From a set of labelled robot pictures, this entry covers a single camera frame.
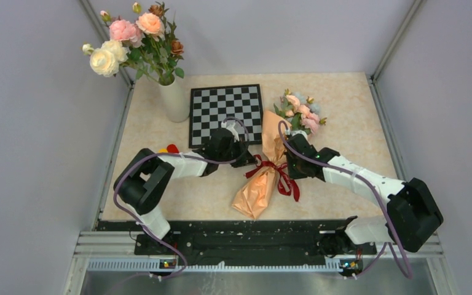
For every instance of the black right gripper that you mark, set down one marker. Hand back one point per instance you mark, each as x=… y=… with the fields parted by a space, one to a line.
x=291 y=173

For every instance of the white ceramic vase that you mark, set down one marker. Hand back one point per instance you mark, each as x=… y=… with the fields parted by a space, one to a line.
x=174 y=101

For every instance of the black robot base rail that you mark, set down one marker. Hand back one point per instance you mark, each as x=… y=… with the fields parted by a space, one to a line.
x=246 y=243

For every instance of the dark red ribbon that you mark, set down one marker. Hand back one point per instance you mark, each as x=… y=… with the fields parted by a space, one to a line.
x=286 y=185

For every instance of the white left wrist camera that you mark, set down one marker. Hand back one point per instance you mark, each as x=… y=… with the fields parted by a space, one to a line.
x=230 y=125

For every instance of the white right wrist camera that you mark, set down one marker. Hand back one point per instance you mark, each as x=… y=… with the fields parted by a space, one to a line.
x=301 y=133

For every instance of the red yellow toy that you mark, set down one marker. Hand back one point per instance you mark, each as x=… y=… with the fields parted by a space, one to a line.
x=171 y=148

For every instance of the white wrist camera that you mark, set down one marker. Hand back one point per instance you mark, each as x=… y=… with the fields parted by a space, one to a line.
x=230 y=125
x=301 y=133

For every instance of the flower bunch in vase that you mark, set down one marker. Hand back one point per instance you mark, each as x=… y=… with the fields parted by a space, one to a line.
x=147 y=44

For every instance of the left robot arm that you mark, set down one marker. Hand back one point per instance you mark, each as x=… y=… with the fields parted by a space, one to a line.
x=143 y=182

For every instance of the black white checkerboard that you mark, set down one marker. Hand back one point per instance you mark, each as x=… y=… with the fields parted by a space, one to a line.
x=209 y=106

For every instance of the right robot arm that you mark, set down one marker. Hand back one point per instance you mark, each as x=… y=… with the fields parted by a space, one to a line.
x=410 y=215

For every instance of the orange paper bouquet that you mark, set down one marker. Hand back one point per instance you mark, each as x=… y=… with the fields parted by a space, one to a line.
x=301 y=113

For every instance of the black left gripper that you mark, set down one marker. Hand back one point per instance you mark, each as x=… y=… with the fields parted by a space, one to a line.
x=245 y=157

